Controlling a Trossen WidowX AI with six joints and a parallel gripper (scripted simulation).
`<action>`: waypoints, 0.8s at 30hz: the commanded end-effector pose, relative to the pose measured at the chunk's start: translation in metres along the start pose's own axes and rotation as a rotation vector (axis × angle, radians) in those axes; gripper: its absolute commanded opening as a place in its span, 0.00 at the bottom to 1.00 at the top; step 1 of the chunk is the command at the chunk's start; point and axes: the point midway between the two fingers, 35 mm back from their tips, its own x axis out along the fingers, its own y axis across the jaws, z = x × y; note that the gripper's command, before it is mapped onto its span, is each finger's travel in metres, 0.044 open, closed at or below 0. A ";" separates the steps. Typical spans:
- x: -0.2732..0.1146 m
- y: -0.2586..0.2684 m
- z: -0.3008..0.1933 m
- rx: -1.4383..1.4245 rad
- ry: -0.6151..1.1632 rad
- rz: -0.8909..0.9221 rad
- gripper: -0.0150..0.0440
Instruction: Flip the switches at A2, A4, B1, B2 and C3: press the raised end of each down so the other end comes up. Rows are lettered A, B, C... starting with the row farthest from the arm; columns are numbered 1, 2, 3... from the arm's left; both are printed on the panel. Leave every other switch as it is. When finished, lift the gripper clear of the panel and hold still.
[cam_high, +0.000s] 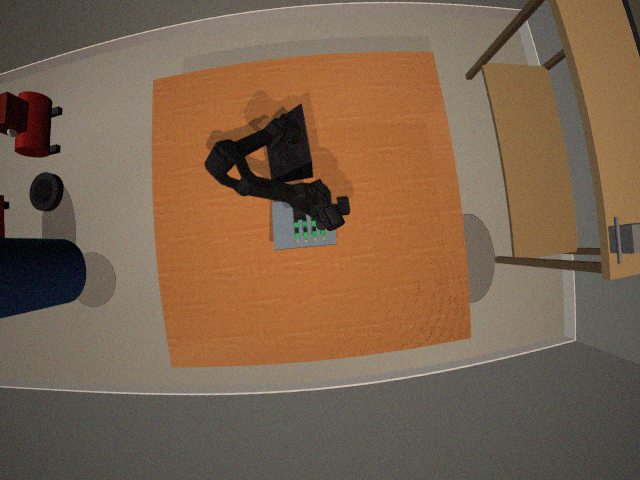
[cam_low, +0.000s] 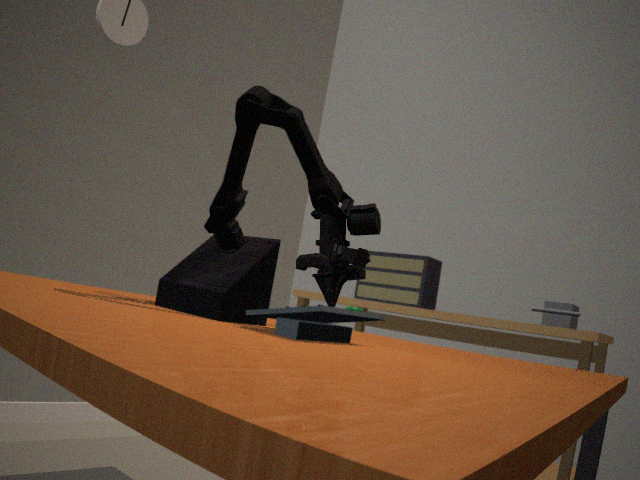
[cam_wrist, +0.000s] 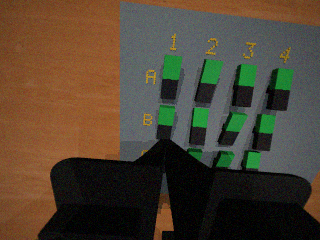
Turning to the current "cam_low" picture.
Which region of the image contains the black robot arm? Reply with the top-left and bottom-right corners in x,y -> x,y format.
204,86 -> 381,268

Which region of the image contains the grey switch panel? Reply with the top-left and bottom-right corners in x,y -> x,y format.
246,305 -> 386,344

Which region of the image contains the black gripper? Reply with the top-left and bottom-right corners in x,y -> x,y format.
296,233 -> 366,308

